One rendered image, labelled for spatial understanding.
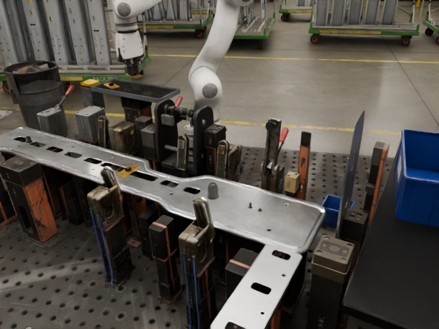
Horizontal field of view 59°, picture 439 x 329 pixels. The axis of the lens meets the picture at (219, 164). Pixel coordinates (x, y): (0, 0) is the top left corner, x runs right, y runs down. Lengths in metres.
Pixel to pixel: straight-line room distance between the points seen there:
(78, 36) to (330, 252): 5.15
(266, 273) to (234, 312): 0.13
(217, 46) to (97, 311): 1.08
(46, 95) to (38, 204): 2.66
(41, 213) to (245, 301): 0.92
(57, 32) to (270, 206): 5.01
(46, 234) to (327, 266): 1.07
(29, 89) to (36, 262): 2.70
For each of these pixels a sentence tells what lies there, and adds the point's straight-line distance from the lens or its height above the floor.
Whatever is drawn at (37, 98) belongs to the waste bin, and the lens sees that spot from 4.12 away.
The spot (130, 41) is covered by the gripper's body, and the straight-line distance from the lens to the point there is 1.62.
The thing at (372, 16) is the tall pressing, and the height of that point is 0.44.
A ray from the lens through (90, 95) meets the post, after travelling 1.83.
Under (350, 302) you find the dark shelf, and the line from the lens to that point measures 0.87.
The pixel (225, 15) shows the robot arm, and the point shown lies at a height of 1.43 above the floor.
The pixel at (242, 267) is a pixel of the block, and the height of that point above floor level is 0.98.
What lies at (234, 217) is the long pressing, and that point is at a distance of 1.10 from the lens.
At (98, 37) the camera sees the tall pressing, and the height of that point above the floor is 0.67.
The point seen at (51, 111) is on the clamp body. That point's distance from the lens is 1.85.
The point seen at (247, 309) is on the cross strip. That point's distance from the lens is 0.87.
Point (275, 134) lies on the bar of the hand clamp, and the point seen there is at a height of 1.17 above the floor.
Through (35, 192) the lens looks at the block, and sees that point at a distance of 1.52.
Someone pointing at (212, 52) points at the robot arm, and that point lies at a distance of 1.67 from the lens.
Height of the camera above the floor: 1.66
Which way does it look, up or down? 29 degrees down
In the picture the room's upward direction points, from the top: 2 degrees counter-clockwise
